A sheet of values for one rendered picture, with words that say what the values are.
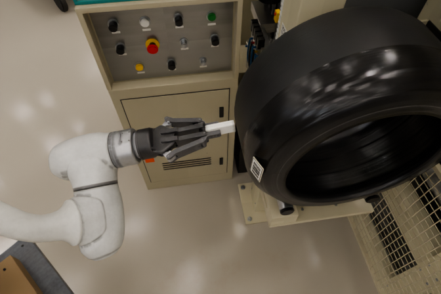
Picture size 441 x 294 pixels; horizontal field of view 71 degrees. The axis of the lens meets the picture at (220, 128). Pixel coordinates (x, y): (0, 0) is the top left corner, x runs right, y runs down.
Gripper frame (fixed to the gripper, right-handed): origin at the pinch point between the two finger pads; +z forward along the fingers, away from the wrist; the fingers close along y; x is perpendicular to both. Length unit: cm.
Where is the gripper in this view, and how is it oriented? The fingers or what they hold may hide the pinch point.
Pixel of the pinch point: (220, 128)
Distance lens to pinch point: 75.4
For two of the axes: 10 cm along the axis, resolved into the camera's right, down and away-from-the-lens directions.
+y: -1.5, -7.8, 6.0
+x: 1.4, 5.9, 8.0
